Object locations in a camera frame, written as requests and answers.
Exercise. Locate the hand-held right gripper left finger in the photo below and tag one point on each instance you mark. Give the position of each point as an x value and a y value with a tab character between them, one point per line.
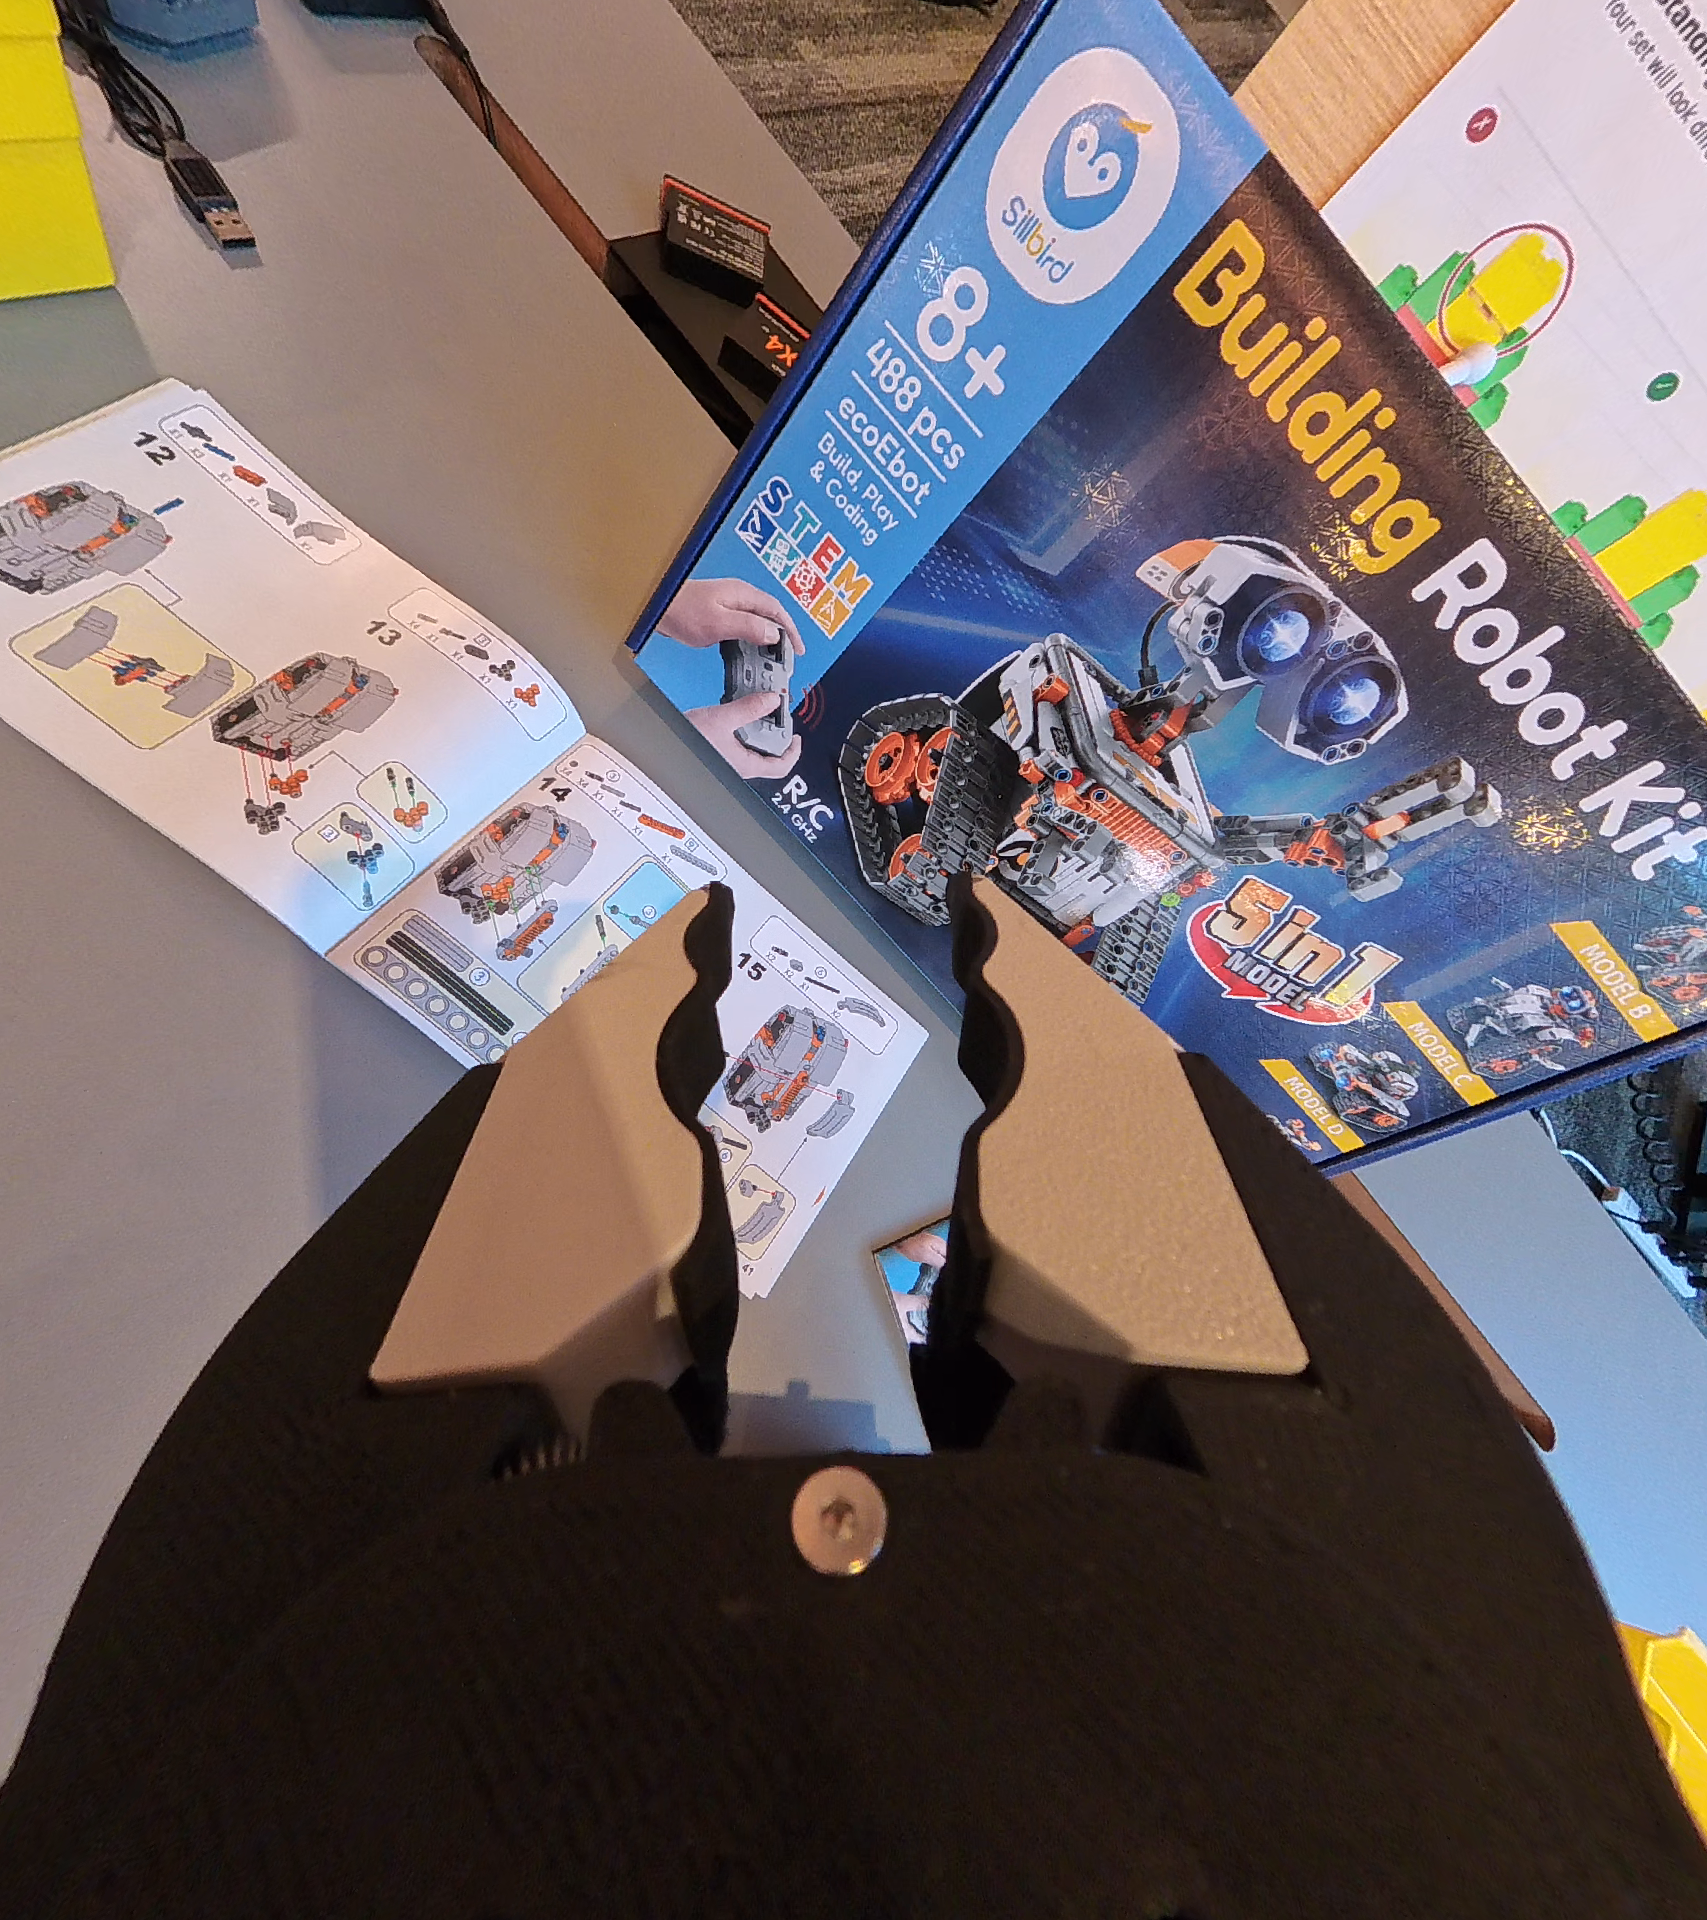
554	1200

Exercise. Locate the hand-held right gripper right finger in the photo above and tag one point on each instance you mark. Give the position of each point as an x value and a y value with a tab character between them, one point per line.
1138	1200

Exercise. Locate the blue printed leaflet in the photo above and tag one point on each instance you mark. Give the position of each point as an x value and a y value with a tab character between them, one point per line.
914	1275

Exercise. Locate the blue robot kit box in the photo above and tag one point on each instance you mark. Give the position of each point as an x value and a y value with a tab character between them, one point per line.
1244	524

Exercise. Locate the instruction booklet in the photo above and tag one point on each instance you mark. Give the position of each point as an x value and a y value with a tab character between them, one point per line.
192	600

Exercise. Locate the black battery red label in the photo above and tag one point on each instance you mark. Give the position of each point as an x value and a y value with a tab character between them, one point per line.
782	338
716	225

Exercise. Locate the white printed instruction sheet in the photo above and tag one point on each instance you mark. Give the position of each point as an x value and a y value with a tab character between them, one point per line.
1588	181

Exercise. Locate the grey blue battery module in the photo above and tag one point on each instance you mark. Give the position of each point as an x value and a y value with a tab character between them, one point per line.
178	22

